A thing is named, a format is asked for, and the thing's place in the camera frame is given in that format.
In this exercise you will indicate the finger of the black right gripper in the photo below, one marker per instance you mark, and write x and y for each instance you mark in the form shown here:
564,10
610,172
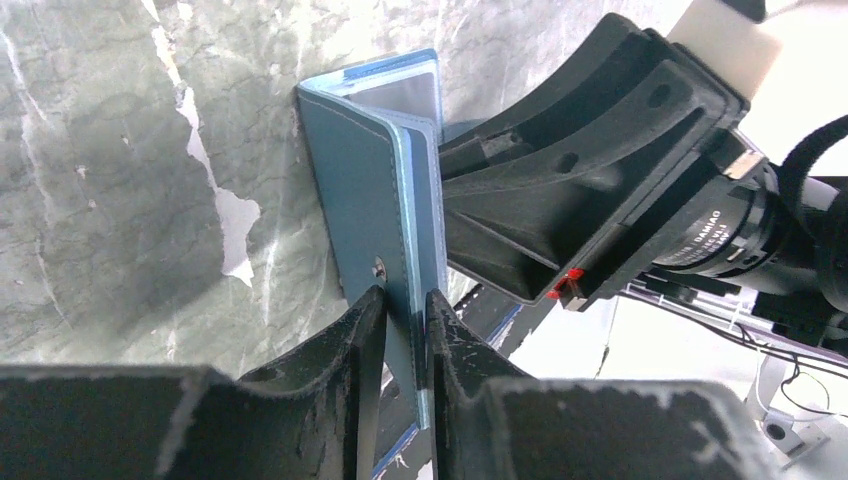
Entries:
580,123

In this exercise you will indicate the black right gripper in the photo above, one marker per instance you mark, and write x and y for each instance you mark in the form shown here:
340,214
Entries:
781,234

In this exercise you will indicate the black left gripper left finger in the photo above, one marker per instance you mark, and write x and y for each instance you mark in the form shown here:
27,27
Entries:
309,414

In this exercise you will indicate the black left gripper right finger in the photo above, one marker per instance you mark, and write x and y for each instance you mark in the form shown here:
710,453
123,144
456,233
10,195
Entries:
492,420

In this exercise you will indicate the blue leather card holder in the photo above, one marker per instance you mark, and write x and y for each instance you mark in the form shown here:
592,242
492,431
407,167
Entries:
373,132

